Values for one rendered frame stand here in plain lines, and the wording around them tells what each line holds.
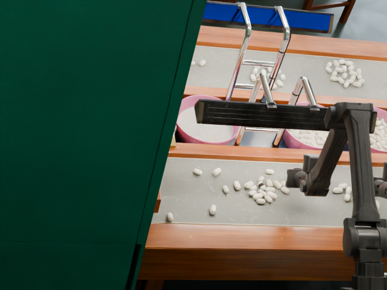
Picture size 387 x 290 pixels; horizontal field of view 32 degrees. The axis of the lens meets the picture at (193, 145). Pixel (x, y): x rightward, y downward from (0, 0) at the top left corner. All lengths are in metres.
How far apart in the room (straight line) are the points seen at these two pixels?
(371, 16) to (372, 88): 2.04
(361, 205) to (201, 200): 0.75
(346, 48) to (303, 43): 0.21
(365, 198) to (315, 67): 1.41
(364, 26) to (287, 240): 2.89
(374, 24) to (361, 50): 1.77
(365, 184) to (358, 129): 0.15
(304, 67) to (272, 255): 1.07
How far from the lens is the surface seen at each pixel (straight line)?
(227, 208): 2.36
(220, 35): 3.05
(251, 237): 2.27
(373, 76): 3.19
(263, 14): 2.66
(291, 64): 3.06
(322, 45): 3.21
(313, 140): 2.72
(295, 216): 2.42
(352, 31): 4.88
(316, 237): 2.36
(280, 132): 2.54
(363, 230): 1.74
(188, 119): 2.63
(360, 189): 1.78
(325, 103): 2.88
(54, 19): 1.48
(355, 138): 1.82
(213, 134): 2.61
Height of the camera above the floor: 2.51
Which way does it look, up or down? 44 degrees down
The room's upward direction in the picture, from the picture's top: 16 degrees clockwise
